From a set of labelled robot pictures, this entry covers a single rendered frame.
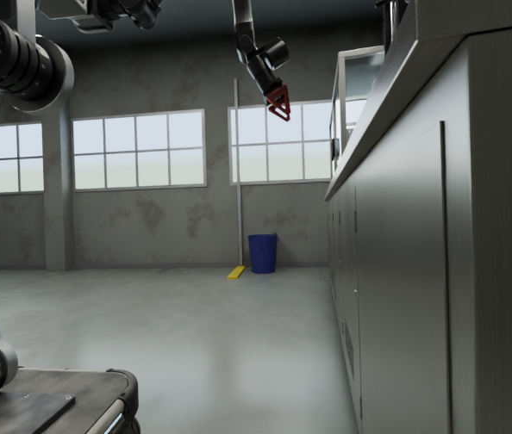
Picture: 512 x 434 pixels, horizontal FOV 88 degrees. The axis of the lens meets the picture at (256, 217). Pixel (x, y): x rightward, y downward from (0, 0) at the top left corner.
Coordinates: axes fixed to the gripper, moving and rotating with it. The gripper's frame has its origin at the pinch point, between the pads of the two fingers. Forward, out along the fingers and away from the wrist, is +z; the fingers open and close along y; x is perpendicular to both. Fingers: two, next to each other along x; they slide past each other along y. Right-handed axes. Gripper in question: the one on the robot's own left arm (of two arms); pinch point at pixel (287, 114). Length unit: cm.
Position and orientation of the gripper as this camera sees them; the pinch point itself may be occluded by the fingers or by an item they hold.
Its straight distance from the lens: 87.5
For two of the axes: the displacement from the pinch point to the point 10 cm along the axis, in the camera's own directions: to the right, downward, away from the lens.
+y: 1.0, -0.1, 9.9
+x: -8.5, 5.2, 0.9
